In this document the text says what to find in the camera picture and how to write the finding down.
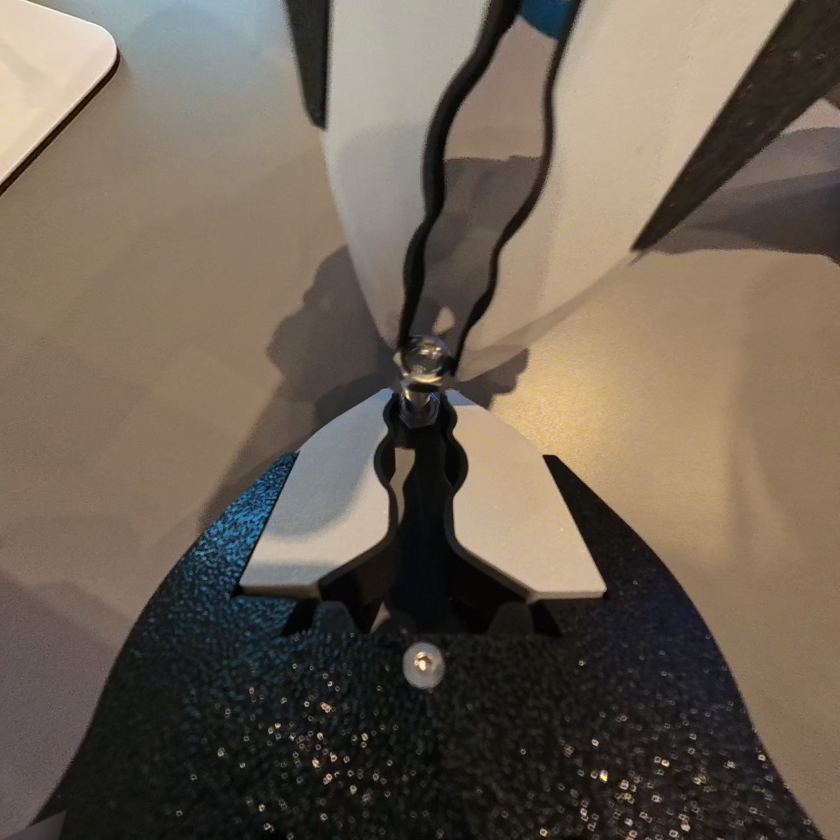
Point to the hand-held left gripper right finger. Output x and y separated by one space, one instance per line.
518 518

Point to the wooden board document stand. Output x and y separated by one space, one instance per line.
39 65

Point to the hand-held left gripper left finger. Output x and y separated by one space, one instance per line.
328 512

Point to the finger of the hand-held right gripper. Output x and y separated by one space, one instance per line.
623 131
387 131

